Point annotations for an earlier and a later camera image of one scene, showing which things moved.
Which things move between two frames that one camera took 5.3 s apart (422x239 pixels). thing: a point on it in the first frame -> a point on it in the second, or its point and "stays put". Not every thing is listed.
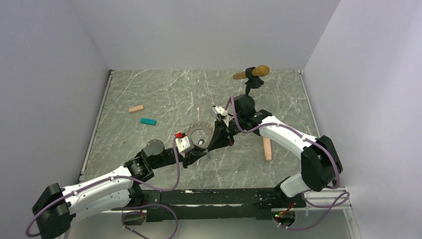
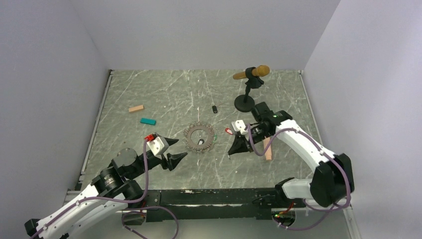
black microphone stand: [254, 82] stays put
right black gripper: [222, 137] -> [240, 145]
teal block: [148, 121] stays put
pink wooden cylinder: [267, 148] stays put
